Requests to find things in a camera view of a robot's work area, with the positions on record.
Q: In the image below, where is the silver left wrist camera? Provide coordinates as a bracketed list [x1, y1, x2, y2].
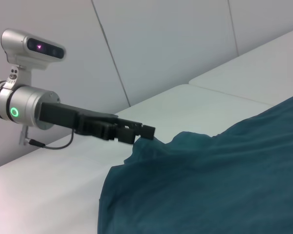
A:
[0, 28, 67, 89]

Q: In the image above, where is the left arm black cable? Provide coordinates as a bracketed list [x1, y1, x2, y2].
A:
[19, 126, 76, 150]

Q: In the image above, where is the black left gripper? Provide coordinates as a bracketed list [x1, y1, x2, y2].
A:
[38, 101, 143, 145]

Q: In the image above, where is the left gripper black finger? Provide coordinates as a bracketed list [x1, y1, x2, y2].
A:
[117, 118, 156, 140]

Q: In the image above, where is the blue shirt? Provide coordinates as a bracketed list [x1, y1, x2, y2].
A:
[97, 90, 293, 234]

